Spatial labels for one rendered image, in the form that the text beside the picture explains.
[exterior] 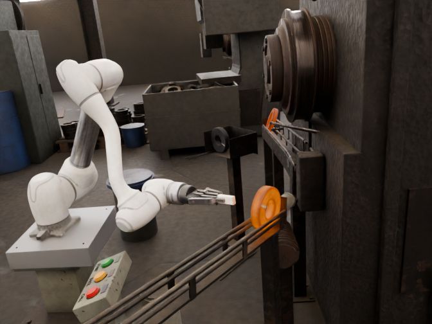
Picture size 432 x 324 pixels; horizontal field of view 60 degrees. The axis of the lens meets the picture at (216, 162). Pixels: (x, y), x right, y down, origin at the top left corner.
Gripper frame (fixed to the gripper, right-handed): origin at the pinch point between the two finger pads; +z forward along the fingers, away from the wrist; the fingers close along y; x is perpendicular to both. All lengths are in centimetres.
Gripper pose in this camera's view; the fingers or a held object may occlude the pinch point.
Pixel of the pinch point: (226, 199)
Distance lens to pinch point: 138.5
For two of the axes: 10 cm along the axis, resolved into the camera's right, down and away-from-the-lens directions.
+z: 8.0, 0.4, -5.9
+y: -5.8, 3.1, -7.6
